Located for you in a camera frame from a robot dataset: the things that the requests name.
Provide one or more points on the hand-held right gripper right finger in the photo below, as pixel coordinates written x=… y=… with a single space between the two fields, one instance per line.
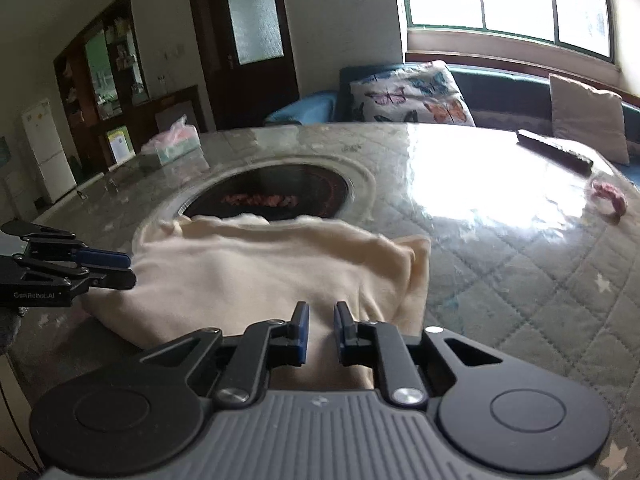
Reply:
x=342 y=332

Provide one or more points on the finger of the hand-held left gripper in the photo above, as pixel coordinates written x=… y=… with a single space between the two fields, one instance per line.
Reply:
x=105 y=259
x=112 y=280

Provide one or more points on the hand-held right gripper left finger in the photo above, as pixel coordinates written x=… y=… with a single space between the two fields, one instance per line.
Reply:
x=300 y=332

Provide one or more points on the cream sweatshirt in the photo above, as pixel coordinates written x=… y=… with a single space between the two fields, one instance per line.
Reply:
x=250 y=270

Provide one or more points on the green white carton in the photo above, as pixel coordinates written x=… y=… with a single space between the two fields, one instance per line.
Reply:
x=120 y=144

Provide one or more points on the white refrigerator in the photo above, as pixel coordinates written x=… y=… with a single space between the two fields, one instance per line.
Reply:
x=44 y=152

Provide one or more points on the pink green tissue box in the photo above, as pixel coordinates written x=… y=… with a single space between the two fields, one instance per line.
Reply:
x=172 y=144

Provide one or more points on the dark wooden display cabinet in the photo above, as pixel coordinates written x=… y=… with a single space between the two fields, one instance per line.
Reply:
x=145 y=110

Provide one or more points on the wooden door with frosted glass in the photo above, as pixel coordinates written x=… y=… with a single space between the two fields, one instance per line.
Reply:
x=245 y=80

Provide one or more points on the butterfly print cushion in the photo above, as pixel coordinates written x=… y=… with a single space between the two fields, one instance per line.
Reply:
x=410 y=95

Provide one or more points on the black remote control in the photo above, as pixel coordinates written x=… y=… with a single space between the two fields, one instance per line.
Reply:
x=555 y=152

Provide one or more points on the blue sofa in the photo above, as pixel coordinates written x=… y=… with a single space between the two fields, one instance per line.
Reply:
x=500 y=92

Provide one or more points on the beige cushion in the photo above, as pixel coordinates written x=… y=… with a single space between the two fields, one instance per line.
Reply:
x=590 y=115

